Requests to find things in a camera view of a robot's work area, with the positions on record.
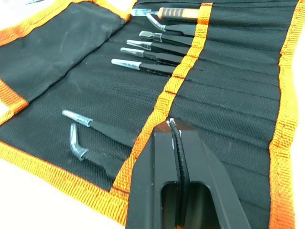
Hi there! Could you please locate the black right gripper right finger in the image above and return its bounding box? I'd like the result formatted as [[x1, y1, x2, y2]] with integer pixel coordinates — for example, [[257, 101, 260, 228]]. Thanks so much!
[[169, 118, 252, 229]]

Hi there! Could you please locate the black tweezers bent silver tip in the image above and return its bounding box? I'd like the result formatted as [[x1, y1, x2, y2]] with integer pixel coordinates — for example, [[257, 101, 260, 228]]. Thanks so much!
[[69, 123, 125, 180], [145, 12, 196, 37]]

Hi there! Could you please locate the orange black handled tool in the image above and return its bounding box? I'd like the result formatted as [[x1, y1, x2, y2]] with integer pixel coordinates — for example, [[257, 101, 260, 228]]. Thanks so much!
[[130, 7, 201, 21]]

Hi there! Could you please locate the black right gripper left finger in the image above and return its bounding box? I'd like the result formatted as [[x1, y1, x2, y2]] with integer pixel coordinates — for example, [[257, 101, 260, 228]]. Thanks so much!
[[125, 120, 182, 229]]

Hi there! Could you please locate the black tool roll orange trim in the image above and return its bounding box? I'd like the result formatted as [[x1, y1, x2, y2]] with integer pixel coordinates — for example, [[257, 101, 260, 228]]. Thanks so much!
[[0, 0, 305, 229]]

